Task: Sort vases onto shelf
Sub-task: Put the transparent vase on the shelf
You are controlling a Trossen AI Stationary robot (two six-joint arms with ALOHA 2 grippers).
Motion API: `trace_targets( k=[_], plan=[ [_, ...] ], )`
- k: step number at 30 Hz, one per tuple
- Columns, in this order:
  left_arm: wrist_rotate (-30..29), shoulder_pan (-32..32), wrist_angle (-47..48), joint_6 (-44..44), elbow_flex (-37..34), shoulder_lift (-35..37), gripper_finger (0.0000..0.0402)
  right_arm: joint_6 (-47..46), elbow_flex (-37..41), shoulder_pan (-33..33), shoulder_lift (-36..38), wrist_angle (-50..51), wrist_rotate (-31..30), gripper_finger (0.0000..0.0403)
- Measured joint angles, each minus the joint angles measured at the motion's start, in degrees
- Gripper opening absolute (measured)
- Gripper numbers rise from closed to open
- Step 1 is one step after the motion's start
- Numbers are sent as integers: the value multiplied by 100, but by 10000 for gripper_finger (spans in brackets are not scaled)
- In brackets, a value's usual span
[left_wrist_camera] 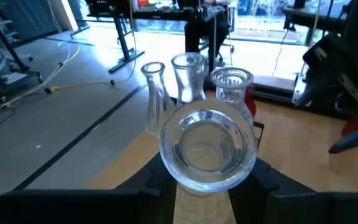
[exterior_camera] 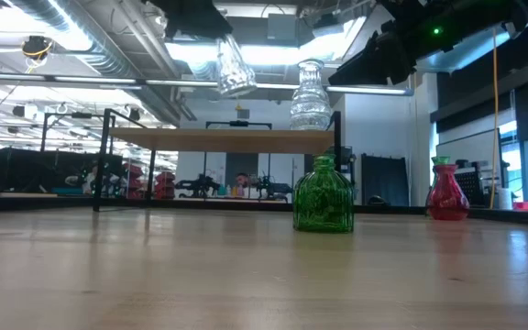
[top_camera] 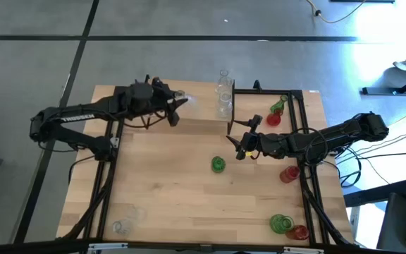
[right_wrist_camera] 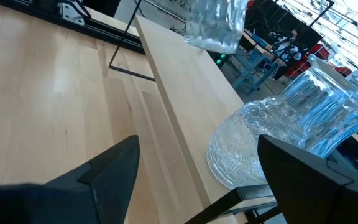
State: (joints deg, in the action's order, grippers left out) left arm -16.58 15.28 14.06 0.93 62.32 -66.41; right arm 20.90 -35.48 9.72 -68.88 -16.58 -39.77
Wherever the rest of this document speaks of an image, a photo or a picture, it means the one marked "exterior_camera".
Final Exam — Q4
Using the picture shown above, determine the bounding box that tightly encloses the person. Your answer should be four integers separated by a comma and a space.
64, 164, 123, 196
235, 172, 251, 198

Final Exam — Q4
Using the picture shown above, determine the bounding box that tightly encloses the ceiling cord reel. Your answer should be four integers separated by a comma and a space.
20, 35, 54, 61

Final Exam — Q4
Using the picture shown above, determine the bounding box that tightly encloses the wooden shelf black metal frame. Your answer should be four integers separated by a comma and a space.
92, 108, 344, 215

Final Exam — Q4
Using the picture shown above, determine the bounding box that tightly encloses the silver ceiling duct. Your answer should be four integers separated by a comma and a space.
6, 0, 199, 125

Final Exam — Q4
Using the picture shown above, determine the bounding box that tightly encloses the yellow hanging cable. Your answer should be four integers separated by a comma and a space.
489, 27, 500, 210

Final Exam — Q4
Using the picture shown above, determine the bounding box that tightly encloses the large white ceiling duct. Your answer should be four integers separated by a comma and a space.
414, 25, 528, 74

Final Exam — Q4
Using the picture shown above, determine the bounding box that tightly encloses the bright ceiling light panel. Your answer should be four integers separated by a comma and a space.
165, 38, 355, 66

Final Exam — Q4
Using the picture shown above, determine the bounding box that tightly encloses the black curtain partition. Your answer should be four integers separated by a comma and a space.
0, 147, 124, 193

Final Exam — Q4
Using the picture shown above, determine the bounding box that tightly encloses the green squat glass vase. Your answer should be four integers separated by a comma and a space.
292, 153, 356, 234

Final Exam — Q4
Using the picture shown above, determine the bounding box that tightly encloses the grey ceiling box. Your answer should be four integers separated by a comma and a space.
267, 13, 300, 47

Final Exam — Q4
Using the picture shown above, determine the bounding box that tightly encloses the black equipment rack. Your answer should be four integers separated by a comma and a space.
340, 145, 356, 205

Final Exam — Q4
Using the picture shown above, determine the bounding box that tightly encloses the black panel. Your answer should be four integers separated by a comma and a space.
361, 153, 408, 207

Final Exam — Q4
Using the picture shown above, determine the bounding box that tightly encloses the clear ribbed glass vase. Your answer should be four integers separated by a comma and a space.
289, 58, 333, 131

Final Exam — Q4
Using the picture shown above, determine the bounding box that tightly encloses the black aluminium rig frame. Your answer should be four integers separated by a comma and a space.
0, 192, 528, 228

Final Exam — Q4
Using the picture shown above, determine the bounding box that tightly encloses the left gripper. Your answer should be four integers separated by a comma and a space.
143, 0, 234, 41

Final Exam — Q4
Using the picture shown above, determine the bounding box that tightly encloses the white paper roll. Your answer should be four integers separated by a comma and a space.
497, 187, 514, 211

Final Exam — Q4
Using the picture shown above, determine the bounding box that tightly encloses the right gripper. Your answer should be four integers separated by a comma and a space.
327, 12, 449, 87

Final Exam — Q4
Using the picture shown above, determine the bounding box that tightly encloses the black perforated rack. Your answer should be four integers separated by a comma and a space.
455, 159, 492, 208

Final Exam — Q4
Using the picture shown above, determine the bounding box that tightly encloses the clear swirl glass vase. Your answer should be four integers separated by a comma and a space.
214, 34, 259, 99

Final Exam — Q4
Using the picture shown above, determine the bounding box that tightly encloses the red bulbous glass vase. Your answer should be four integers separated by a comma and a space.
426, 163, 470, 222

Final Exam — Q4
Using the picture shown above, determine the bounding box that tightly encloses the background black frame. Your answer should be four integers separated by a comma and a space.
203, 120, 274, 203

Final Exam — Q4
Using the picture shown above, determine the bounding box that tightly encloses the red bin stack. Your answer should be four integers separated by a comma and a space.
154, 170, 177, 201
121, 162, 145, 201

